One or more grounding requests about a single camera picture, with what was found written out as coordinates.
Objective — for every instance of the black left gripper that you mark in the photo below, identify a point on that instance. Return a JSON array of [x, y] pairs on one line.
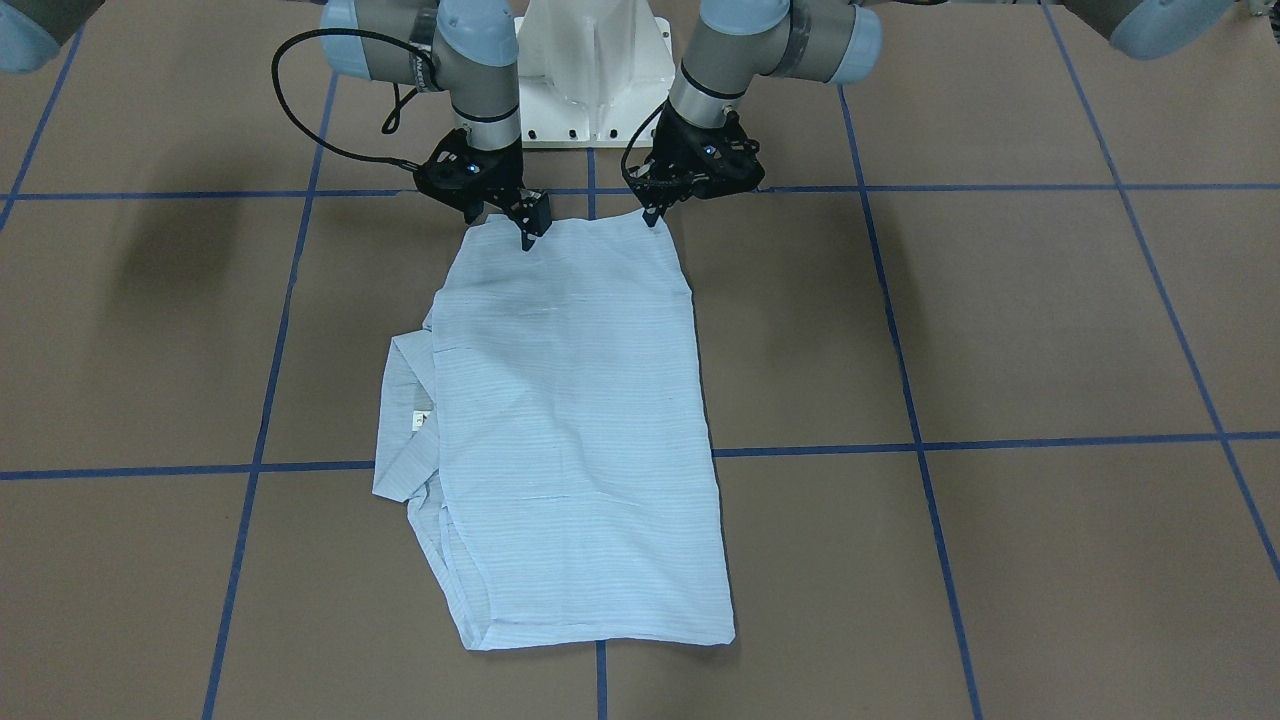
[[680, 141]]

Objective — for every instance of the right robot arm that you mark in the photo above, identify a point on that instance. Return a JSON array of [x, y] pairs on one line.
[[466, 50]]

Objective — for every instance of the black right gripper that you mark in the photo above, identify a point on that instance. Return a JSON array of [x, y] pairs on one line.
[[503, 174]]

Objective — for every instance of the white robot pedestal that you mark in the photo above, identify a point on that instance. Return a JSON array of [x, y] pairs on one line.
[[590, 72]]

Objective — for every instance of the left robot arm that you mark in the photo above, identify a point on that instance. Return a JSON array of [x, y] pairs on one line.
[[734, 42]]

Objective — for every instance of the light blue button shirt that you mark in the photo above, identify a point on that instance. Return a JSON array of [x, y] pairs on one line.
[[545, 429]]

